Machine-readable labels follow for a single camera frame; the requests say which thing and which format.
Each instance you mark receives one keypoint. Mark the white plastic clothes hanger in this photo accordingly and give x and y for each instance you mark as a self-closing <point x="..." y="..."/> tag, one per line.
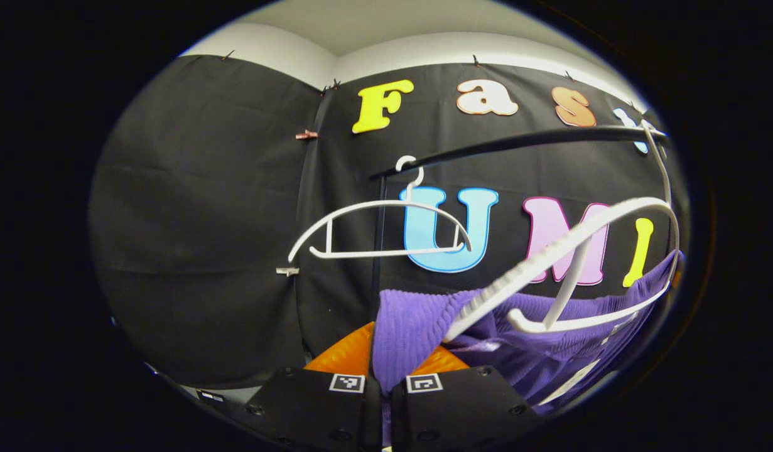
<point x="549" y="255"/>
<point x="386" y="253"/>

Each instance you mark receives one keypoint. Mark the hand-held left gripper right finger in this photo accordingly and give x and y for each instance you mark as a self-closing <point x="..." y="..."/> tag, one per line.
<point x="455" y="408"/>

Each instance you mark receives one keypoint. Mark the black clothes rack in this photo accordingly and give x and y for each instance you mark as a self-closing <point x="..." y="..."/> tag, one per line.
<point x="518" y="139"/>

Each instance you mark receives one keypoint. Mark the purple knit jacket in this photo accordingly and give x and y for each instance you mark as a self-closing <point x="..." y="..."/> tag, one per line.
<point x="411" y="326"/>

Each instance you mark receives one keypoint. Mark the silver backdrop clip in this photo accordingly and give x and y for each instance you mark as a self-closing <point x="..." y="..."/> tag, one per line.
<point x="287" y="271"/>

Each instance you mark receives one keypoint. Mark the copper backdrop clip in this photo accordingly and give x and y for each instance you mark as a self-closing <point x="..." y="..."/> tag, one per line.
<point x="306" y="134"/>

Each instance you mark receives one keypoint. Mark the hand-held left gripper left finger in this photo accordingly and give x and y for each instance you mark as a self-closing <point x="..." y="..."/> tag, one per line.
<point x="311" y="408"/>

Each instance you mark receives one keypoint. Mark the black backdrop cloth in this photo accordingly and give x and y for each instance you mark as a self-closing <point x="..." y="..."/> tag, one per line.
<point x="204" y="220"/>

